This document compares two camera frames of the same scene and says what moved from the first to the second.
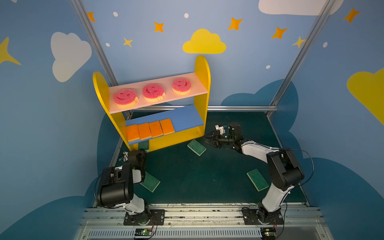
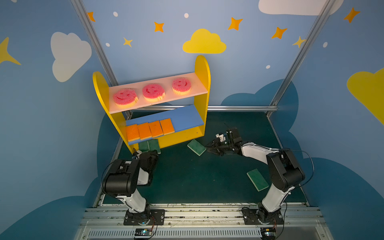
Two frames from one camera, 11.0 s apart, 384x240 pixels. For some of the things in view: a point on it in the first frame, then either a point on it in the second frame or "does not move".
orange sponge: x=167 y=126 does not move
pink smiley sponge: x=181 y=86 does not move
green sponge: x=150 y=182 to x=153 y=144
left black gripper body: x=130 y=154 to x=151 y=157
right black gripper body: x=220 y=138 to x=219 y=147
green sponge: x=196 y=147 does not move
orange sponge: x=144 y=131 does not move
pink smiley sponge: x=125 y=98 does not move
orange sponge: x=156 y=129 does not move
